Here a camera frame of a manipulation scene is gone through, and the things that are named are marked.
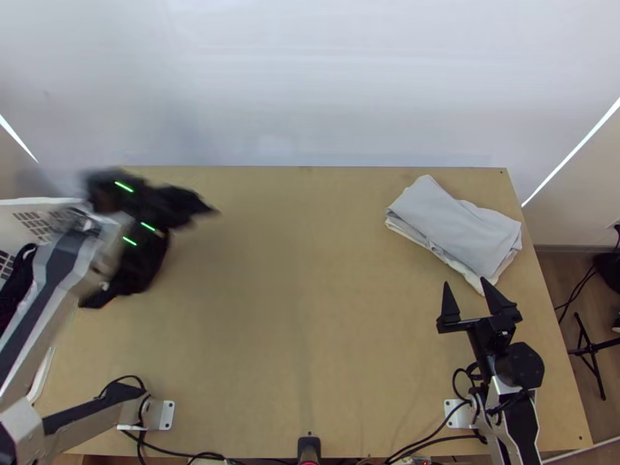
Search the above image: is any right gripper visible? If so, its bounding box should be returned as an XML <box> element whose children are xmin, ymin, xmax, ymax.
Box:
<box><xmin>436</xmin><ymin>277</ymin><xmax>524</xmax><ymax>375</ymax></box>

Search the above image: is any black t-shirt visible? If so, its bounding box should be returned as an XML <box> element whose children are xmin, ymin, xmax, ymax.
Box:
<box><xmin>78</xmin><ymin>227</ymin><xmax>171</xmax><ymax>311</ymax></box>

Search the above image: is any pile of folded clothes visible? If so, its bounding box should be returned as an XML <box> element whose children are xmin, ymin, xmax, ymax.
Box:
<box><xmin>384</xmin><ymin>174</ymin><xmax>524</xmax><ymax>287</ymax></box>

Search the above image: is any black bag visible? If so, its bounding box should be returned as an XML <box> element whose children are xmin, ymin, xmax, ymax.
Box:
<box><xmin>593</xmin><ymin>250</ymin><xmax>620</xmax><ymax>288</ymax></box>

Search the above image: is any white laundry basket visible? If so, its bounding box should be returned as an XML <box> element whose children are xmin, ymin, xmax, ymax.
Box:
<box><xmin>0</xmin><ymin>195</ymin><xmax>95</xmax><ymax>403</ymax></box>

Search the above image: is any heap of clothes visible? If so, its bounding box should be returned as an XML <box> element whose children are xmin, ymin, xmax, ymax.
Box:
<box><xmin>0</xmin><ymin>243</ymin><xmax>39</xmax><ymax>336</ymax></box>

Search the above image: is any black cable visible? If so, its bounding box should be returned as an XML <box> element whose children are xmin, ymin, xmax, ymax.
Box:
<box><xmin>98</xmin><ymin>374</ymin><xmax>149</xmax><ymax>404</ymax></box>
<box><xmin>386</xmin><ymin>417</ymin><xmax>487</xmax><ymax>465</ymax></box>
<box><xmin>126</xmin><ymin>425</ymin><xmax>229</xmax><ymax>465</ymax></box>
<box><xmin>553</xmin><ymin>263</ymin><xmax>601</xmax><ymax>326</ymax></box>

